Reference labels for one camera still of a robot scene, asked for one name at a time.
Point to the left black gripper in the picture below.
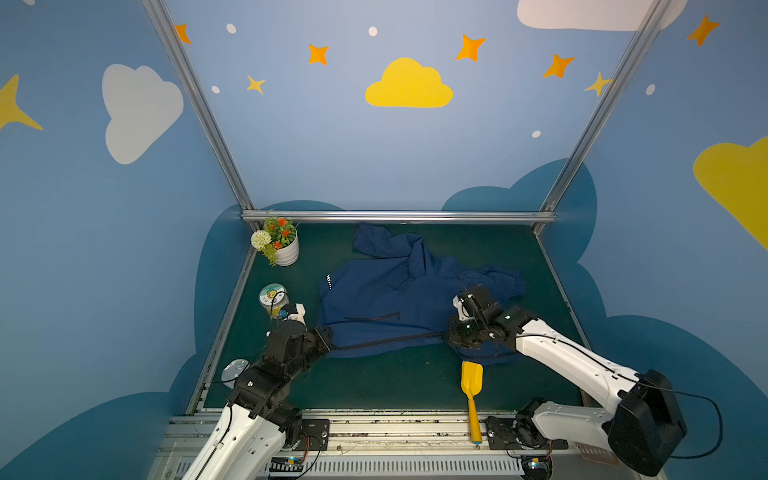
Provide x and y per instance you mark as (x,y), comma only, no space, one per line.
(321,338)

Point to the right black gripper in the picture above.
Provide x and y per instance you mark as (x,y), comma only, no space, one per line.
(459,330)

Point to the navy blue zip jacket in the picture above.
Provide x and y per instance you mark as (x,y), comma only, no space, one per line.
(399,295)

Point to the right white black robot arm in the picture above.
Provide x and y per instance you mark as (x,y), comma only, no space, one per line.
(637,416)

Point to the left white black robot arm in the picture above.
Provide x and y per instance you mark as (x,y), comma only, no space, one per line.
(257,422)

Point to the yellow plastic toy shovel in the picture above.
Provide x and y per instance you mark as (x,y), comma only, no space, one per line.
(471,385)

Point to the white pot with flowers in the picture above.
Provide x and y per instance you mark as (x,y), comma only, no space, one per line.
(277,241)

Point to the left small circuit board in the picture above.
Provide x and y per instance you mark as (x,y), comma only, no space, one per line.
(285,467)

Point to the small circuit board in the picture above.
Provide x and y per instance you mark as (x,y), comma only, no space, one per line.
(285,467)
(536,468)

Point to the right small circuit board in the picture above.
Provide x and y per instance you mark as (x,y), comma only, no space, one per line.
(536,468)

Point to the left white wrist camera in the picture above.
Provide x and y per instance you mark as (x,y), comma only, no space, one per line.
(292,311)

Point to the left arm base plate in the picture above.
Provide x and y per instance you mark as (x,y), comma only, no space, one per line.
(308,434)

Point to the front aluminium rail bench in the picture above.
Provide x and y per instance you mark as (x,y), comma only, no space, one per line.
(433,444)

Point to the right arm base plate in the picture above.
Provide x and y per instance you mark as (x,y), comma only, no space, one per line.
(515,434)

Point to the aluminium frame rail back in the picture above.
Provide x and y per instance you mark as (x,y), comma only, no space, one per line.
(404,217)

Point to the aluminium frame post left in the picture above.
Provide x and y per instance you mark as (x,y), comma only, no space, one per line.
(162,22)

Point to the aluminium frame post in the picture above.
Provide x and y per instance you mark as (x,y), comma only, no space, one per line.
(638,48)
(162,22)

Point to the aluminium frame post right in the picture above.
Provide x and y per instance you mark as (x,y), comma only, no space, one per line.
(638,48)

